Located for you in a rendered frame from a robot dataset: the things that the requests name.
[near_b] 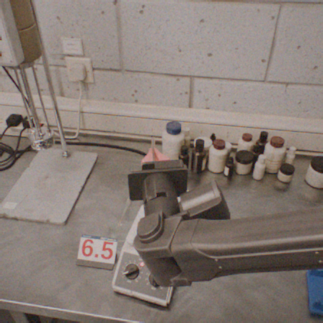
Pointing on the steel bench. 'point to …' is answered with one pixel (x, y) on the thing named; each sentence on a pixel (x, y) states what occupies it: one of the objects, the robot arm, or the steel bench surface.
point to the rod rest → (315, 290)
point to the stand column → (50, 81)
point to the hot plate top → (135, 226)
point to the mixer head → (18, 35)
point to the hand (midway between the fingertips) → (153, 153)
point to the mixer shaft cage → (40, 135)
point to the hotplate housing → (135, 291)
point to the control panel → (140, 285)
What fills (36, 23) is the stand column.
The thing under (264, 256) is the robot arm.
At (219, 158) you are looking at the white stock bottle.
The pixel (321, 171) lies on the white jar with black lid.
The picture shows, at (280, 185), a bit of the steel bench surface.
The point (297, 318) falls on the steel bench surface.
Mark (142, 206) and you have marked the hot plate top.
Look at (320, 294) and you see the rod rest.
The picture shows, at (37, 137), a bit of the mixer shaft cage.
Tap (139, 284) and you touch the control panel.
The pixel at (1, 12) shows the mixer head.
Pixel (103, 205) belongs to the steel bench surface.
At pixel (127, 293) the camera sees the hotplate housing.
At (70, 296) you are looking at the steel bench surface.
